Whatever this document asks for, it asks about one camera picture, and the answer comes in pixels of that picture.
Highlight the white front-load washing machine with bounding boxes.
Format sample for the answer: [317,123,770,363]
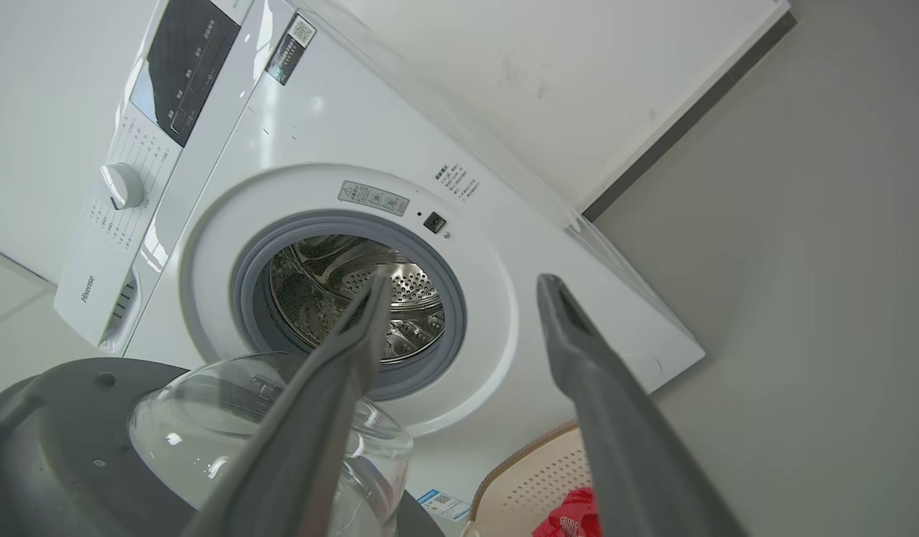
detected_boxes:
[54,0,706,537]

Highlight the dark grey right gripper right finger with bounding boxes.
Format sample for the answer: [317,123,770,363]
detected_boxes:
[536,273,748,537]

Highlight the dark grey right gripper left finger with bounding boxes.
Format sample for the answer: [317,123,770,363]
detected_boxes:
[181,269,392,537]

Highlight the red garment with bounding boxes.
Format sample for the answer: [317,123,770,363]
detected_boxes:
[533,488,602,537]

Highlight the dark grey skirting board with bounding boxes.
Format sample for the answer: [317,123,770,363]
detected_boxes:
[582,10,797,222]

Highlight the grey washing machine door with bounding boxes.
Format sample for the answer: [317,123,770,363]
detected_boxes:
[0,352,445,537]

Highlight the beige perforated laundry basket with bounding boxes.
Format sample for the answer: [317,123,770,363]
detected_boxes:
[461,420,596,537]

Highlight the white control dial knob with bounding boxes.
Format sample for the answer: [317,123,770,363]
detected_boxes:
[100,163,145,210]

